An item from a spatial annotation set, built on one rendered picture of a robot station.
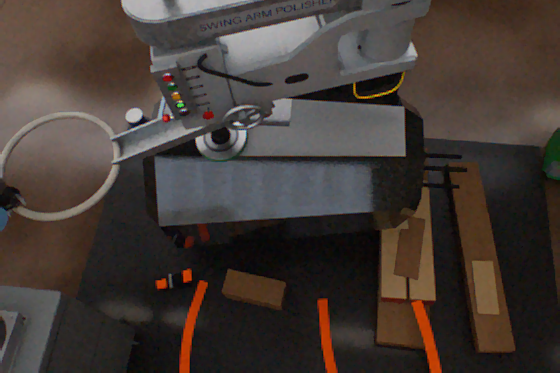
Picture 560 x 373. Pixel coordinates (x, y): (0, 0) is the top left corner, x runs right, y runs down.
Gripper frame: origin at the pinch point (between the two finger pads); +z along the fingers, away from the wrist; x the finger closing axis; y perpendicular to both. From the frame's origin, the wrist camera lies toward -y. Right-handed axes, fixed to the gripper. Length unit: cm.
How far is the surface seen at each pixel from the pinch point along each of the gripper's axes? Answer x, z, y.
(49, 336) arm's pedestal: -15, 0, 53
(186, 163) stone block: 62, 2, 31
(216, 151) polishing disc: 73, -4, 38
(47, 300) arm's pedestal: -9.4, -1.2, 42.0
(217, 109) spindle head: 75, -41, 43
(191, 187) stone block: 58, 10, 37
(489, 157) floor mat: 200, 67, 110
